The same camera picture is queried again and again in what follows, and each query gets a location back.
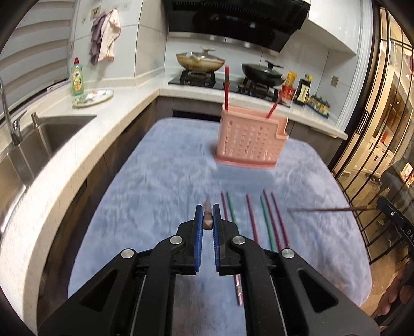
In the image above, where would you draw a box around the stainless steel sink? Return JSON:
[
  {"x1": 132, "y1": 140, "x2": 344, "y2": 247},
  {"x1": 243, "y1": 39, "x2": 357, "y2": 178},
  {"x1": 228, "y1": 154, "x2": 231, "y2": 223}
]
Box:
[{"x1": 0, "y1": 114, "x2": 98, "y2": 233}]

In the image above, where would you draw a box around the black gas stove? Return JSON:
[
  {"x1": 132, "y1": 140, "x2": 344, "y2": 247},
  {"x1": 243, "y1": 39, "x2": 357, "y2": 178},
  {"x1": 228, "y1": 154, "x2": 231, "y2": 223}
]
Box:
[{"x1": 167, "y1": 69, "x2": 285, "y2": 99}]

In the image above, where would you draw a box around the purple hanging cloth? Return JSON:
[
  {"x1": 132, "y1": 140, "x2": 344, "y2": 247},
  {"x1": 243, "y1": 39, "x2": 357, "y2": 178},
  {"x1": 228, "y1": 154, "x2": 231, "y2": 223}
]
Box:
[{"x1": 89, "y1": 13, "x2": 107, "y2": 66}]

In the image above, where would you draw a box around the brown chopstick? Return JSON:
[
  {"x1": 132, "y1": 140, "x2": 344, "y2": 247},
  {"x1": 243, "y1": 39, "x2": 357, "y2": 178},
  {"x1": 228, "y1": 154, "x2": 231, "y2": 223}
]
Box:
[
  {"x1": 203, "y1": 197, "x2": 213, "y2": 231},
  {"x1": 287, "y1": 205, "x2": 380, "y2": 214}
]

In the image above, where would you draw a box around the row of small spice jars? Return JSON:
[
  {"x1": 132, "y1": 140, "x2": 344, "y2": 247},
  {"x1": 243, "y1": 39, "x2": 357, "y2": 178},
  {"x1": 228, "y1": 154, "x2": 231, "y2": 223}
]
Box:
[{"x1": 307, "y1": 94, "x2": 331, "y2": 117}]

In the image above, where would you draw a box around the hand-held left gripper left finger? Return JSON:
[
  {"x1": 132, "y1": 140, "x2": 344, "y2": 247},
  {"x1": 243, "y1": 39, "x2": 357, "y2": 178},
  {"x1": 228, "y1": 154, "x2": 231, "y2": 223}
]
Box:
[{"x1": 39, "y1": 204, "x2": 204, "y2": 336}]

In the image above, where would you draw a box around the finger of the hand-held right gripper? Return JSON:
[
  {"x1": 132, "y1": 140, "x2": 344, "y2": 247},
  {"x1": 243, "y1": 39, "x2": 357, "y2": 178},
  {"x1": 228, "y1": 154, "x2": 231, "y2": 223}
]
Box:
[{"x1": 377, "y1": 198, "x2": 414, "y2": 256}]

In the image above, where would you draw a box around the painted ceramic plate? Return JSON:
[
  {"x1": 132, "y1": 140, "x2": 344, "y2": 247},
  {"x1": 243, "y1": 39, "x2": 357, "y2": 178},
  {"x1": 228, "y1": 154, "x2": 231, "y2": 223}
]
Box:
[{"x1": 72, "y1": 89, "x2": 114, "y2": 108}]

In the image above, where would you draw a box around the person's right hand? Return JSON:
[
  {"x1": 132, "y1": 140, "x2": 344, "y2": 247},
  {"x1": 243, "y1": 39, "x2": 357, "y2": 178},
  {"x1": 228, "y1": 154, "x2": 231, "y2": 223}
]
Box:
[{"x1": 378, "y1": 268, "x2": 414, "y2": 319}]

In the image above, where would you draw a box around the black range hood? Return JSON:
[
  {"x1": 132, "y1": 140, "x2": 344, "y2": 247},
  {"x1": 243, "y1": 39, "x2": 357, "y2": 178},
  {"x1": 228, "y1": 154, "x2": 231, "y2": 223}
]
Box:
[{"x1": 162, "y1": 0, "x2": 311, "y2": 53}]

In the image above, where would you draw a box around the chrome faucet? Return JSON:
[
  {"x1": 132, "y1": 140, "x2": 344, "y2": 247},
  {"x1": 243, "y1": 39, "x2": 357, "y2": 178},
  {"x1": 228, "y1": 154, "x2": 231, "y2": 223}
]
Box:
[{"x1": 0, "y1": 78, "x2": 28, "y2": 146}]

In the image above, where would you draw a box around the black pan with lid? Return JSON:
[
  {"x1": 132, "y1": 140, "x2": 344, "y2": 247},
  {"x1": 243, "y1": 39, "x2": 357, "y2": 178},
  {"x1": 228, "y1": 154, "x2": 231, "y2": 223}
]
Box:
[{"x1": 242, "y1": 60, "x2": 287, "y2": 87}]

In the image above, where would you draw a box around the dark soy sauce bottle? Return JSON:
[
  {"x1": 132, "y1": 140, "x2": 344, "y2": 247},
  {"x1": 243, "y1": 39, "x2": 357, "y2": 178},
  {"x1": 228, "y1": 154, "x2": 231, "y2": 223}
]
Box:
[{"x1": 294, "y1": 74, "x2": 314, "y2": 105}]

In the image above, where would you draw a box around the white window blind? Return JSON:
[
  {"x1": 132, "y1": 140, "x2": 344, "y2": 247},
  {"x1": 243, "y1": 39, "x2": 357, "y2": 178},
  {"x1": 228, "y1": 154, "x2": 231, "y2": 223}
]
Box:
[{"x1": 0, "y1": 0, "x2": 76, "y2": 94}]

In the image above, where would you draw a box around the white upper cabinet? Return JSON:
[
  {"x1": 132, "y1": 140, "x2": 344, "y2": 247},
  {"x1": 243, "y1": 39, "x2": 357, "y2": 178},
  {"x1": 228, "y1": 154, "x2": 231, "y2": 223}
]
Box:
[{"x1": 307, "y1": 0, "x2": 366, "y2": 54}]

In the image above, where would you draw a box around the black framed glass door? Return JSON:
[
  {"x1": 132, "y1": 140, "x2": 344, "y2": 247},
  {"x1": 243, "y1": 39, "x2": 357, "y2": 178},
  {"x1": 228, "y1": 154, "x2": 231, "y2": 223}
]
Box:
[{"x1": 330, "y1": 0, "x2": 414, "y2": 259}]

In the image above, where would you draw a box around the green dish soap bottle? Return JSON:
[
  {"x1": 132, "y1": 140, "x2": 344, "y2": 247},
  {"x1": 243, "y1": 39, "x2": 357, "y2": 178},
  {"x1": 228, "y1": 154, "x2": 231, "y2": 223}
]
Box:
[{"x1": 70, "y1": 57, "x2": 85, "y2": 96}]

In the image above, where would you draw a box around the cream hanging cloth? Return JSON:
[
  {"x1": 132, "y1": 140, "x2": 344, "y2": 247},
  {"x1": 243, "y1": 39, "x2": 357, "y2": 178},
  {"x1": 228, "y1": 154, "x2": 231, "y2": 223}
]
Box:
[{"x1": 97, "y1": 9, "x2": 122, "y2": 63}]

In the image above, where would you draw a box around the blue-grey fleece mat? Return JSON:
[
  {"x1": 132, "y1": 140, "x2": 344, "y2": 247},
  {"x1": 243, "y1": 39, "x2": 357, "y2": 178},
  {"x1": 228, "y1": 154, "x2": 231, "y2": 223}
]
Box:
[{"x1": 68, "y1": 118, "x2": 372, "y2": 336}]

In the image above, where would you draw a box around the black built-in oven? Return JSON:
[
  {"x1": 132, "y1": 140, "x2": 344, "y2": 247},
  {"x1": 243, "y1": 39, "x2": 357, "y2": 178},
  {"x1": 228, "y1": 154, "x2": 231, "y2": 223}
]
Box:
[{"x1": 172, "y1": 109, "x2": 224, "y2": 123}]

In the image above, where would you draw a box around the pink perforated utensil holder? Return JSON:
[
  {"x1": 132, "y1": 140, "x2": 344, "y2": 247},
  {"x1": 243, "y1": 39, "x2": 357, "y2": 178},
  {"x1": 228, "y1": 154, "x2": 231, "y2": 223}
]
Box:
[{"x1": 214, "y1": 104, "x2": 288, "y2": 169}]

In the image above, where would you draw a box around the red chopstick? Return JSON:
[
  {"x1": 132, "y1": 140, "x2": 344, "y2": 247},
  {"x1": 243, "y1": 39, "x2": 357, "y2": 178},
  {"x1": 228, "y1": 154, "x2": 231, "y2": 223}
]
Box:
[
  {"x1": 224, "y1": 65, "x2": 231, "y2": 111},
  {"x1": 266, "y1": 92, "x2": 285, "y2": 119}
]

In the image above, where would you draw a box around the beige wok with lid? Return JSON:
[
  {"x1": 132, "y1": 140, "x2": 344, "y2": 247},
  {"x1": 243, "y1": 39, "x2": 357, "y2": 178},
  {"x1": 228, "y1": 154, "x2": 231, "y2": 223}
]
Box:
[{"x1": 176, "y1": 47, "x2": 226, "y2": 72}]

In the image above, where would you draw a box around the green chopstick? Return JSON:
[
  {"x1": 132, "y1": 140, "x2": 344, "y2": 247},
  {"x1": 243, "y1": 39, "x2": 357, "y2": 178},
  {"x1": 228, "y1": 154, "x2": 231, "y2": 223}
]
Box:
[
  {"x1": 226, "y1": 192, "x2": 237, "y2": 225},
  {"x1": 260, "y1": 195, "x2": 279, "y2": 253}
]

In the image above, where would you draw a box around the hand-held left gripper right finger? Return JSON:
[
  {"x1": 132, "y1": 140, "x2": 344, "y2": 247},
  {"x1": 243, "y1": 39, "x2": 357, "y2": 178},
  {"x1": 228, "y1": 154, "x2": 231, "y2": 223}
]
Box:
[{"x1": 212, "y1": 204, "x2": 380, "y2": 336}]

